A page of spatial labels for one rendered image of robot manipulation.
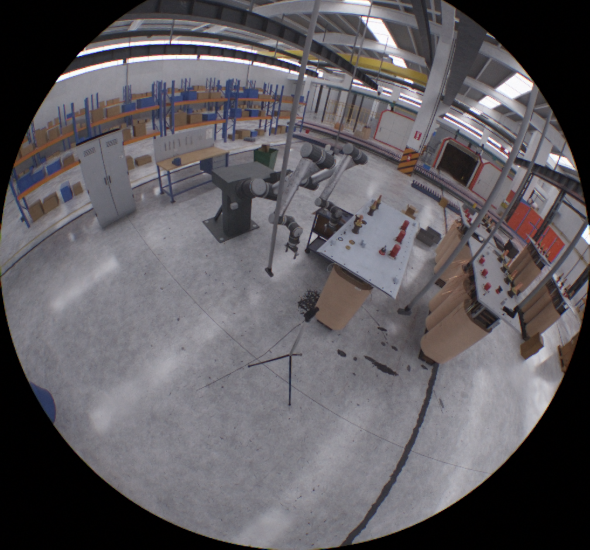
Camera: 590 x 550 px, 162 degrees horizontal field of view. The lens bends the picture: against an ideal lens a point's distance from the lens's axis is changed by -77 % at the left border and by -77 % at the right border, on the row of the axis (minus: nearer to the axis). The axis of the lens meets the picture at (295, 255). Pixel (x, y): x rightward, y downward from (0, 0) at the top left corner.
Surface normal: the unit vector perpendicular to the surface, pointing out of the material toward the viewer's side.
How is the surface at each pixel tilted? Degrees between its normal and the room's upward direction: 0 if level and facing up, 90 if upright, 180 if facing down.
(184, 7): 90
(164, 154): 90
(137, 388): 0
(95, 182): 90
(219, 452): 0
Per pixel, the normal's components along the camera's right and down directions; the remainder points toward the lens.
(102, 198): 0.80, 0.51
